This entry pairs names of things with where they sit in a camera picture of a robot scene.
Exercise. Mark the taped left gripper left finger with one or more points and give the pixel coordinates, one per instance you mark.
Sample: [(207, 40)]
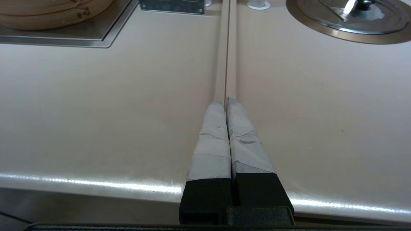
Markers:
[(212, 160)]

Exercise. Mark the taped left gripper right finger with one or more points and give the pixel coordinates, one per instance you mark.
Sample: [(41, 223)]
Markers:
[(250, 166)]

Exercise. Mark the hinged steel pot lid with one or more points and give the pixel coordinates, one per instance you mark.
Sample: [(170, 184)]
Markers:
[(385, 19)]

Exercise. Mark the clear acrylic label sign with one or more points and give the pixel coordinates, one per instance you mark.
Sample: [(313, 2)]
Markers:
[(173, 6)]

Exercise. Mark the white round support pole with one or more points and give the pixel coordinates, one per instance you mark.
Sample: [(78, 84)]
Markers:
[(258, 4)]

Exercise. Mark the recessed steel steamer tray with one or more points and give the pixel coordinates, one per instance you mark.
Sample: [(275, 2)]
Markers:
[(64, 37)]

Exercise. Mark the stacked bamboo steamer baskets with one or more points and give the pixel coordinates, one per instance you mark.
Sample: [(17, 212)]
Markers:
[(48, 19)]

